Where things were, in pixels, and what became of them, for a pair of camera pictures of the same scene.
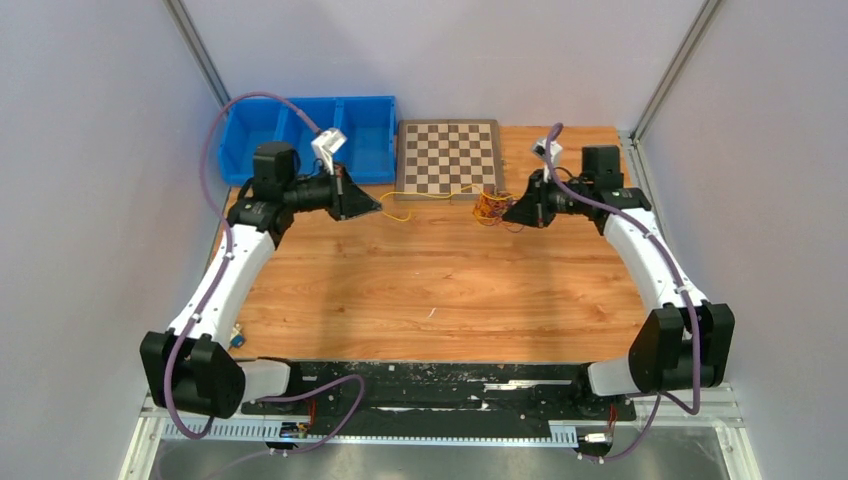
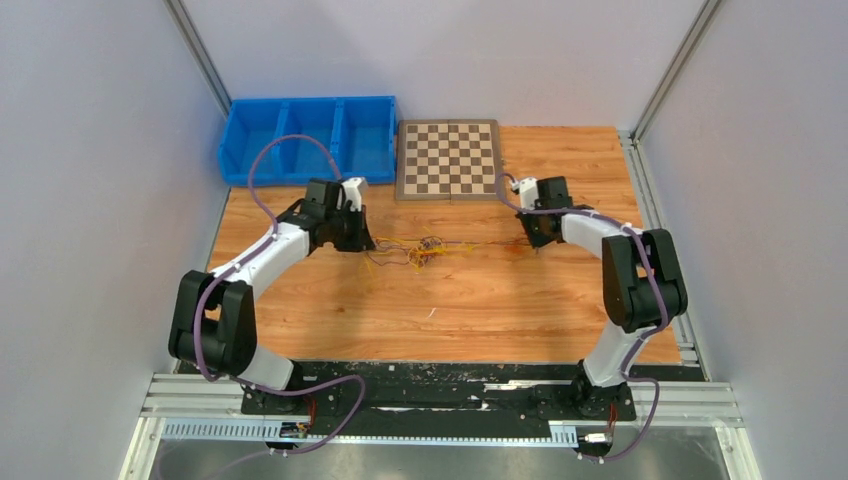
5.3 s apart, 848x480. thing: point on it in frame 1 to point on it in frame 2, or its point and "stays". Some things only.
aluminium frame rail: [697, 408] stays
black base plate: [347, 397] stays
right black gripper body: [540, 200] to [533, 225]
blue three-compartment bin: [369, 124] stays
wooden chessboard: [443, 156] stays
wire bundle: [489, 209] to [418, 251]
